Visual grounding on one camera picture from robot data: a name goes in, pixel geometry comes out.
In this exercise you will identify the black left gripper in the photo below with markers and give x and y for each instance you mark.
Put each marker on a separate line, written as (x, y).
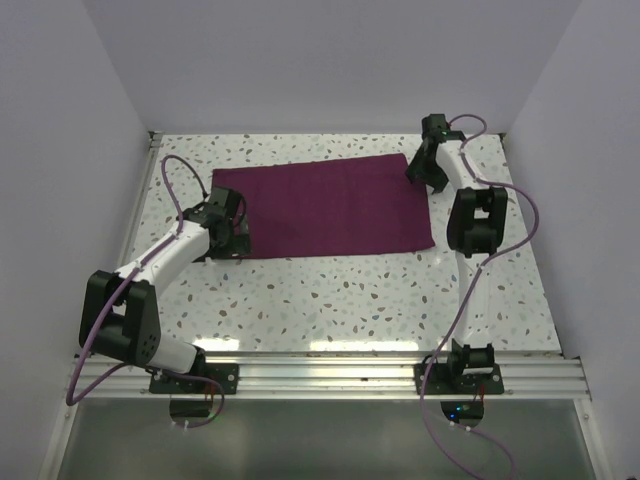
(236, 247)

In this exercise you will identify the aluminium frame rail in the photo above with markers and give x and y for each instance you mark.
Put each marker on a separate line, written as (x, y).
(389, 376)

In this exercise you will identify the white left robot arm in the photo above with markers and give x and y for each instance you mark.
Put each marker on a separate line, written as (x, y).
(121, 318)

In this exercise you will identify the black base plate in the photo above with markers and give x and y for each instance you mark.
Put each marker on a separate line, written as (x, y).
(203, 378)
(465, 371)

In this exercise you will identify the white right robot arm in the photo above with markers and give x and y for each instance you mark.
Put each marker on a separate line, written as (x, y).
(475, 227)

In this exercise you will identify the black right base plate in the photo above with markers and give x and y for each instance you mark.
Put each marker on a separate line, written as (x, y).
(465, 371)

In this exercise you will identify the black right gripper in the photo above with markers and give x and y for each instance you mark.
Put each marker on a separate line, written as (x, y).
(436, 181)

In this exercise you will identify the purple cloth wrap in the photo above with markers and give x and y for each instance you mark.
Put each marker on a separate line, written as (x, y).
(341, 207)

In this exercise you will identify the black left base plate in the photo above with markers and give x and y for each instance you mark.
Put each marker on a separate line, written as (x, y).
(203, 378)

